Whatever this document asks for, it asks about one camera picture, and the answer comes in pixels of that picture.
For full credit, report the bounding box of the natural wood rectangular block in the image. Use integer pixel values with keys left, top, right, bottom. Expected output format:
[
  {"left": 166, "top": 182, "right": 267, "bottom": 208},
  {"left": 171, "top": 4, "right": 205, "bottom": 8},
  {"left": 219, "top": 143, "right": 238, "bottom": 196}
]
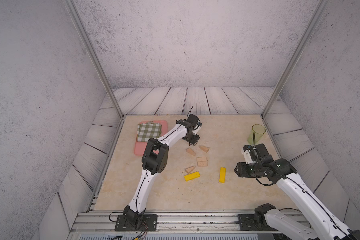
[
  {"left": 197, "top": 157, "right": 208, "bottom": 162},
  {"left": 197, "top": 162, "right": 208, "bottom": 167}
]

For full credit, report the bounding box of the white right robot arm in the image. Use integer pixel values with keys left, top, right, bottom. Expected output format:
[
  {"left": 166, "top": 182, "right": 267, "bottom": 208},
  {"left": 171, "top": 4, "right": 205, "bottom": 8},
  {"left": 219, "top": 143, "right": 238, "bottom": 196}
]
[{"left": 235, "top": 144, "right": 360, "bottom": 240}]

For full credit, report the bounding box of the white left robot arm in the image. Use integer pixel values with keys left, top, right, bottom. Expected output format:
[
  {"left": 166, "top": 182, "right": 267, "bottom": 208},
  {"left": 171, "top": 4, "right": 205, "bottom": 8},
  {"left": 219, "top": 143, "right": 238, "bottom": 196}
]
[{"left": 123, "top": 113, "right": 202, "bottom": 225}]

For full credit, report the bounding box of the yellow rectangular block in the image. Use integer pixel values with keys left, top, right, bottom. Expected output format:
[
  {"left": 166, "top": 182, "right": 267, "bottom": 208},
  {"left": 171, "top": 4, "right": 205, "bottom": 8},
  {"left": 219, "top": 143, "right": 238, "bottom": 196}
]
[
  {"left": 184, "top": 172, "right": 201, "bottom": 182},
  {"left": 219, "top": 167, "right": 226, "bottom": 184}
]

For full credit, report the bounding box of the green translucent plastic cup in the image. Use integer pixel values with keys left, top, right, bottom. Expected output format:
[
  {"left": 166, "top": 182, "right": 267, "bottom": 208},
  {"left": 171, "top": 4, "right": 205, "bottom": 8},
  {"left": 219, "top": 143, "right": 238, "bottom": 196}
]
[{"left": 247, "top": 124, "right": 266, "bottom": 146}]

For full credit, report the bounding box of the green white checkered cloth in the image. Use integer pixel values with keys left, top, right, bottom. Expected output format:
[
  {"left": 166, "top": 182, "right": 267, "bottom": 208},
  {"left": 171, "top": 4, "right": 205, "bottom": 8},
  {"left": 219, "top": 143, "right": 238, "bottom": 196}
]
[{"left": 137, "top": 122, "right": 162, "bottom": 142}]

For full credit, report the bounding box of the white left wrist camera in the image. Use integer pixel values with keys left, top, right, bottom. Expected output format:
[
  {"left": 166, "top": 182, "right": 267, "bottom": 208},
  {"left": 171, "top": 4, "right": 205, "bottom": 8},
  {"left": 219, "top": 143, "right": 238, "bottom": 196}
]
[{"left": 193, "top": 125, "right": 202, "bottom": 135}]

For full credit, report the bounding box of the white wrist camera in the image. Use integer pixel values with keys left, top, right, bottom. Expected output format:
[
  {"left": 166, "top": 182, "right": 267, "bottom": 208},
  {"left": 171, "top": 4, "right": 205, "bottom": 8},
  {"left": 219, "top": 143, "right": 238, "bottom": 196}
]
[
  {"left": 241, "top": 145, "right": 255, "bottom": 165},
  {"left": 193, "top": 125, "right": 202, "bottom": 135}
]

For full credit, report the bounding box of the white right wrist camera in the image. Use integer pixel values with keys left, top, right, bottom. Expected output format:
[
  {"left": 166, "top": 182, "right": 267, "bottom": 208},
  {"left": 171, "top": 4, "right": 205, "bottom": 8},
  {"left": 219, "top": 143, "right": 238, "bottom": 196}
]
[{"left": 241, "top": 145, "right": 255, "bottom": 165}]

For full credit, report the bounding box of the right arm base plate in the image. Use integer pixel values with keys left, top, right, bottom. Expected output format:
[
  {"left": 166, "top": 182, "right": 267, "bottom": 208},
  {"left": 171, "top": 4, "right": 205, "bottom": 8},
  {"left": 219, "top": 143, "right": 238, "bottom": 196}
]
[{"left": 235, "top": 213, "right": 275, "bottom": 231}]

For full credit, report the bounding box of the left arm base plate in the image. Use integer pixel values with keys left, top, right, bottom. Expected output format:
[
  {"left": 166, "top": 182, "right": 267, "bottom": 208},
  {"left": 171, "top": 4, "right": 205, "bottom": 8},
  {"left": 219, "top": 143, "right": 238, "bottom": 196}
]
[{"left": 115, "top": 215, "right": 158, "bottom": 232}]

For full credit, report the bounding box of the aluminium mounting rail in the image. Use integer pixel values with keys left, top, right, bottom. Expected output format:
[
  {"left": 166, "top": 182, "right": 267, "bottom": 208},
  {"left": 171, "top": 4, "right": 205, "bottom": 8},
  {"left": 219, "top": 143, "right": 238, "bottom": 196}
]
[{"left": 69, "top": 210, "right": 281, "bottom": 239}]

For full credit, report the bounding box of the left aluminium frame post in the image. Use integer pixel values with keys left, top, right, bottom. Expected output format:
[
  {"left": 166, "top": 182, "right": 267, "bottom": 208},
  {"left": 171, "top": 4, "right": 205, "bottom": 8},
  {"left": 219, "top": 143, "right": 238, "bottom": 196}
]
[{"left": 63, "top": 0, "right": 124, "bottom": 119}]

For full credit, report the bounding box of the aluminium frame post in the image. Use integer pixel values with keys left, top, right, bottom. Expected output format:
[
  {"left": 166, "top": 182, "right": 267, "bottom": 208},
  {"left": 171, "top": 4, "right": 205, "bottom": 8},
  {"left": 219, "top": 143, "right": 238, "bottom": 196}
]
[
  {"left": 63, "top": 0, "right": 124, "bottom": 119},
  {"left": 261, "top": 0, "right": 330, "bottom": 120}
]

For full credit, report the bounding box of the right aluminium frame post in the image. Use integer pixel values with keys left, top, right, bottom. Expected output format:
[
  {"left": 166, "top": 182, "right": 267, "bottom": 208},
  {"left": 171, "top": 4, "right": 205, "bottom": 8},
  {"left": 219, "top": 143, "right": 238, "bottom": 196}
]
[{"left": 261, "top": 0, "right": 330, "bottom": 120}]

